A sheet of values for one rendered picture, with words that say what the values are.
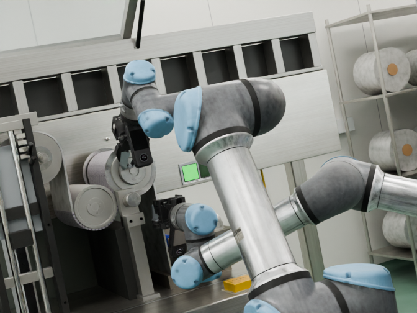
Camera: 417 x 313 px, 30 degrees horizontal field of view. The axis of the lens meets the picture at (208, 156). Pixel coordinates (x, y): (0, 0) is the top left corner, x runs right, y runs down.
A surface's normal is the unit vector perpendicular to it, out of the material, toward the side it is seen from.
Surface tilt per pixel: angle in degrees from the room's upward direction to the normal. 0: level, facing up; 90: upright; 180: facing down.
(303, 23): 90
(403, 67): 90
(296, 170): 90
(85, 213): 90
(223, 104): 65
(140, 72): 50
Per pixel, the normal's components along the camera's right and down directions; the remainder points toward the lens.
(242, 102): 0.31, -0.23
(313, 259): 0.39, -0.03
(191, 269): -0.25, 0.11
